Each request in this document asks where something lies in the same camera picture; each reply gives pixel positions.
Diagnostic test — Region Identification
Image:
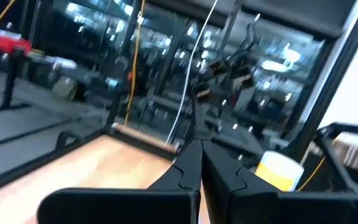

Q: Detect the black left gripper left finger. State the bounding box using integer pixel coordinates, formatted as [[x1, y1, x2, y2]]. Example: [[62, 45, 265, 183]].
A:
[[37, 139, 203, 224]]

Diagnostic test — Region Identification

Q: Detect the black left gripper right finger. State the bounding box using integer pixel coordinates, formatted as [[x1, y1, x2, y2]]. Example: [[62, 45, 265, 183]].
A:
[[201, 141, 358, 224]]

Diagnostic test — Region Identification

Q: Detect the white plastic cup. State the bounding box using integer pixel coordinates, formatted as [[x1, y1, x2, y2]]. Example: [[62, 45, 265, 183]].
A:
[[255, 150, 305, 192]]

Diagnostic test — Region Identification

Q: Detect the red and white box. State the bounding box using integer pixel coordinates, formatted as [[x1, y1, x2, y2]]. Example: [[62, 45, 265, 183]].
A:
[[0, 27, 32, 56]]

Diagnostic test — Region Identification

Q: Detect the yellow cable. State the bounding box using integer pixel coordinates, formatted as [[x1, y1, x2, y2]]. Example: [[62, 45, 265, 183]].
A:
[[124, 0, 146, 126], [296, 156, 326, 192]]

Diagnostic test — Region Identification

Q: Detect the white cable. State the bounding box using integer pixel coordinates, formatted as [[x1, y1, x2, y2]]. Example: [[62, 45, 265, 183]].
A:
[[165, 0, 219, 146]]

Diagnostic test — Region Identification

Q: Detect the black frame handle bracket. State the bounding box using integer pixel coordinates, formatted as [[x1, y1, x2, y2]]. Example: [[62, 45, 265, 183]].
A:
[[56, 129, 83, 149]]

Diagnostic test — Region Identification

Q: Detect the black camera mount beam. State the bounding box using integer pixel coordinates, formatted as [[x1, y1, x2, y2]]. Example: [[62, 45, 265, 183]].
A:
[[290, 0, 358, 194]]

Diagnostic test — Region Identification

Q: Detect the black aluminium table frame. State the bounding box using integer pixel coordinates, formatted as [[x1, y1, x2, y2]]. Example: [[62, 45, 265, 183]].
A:
[[0, 124, 186, 198]]

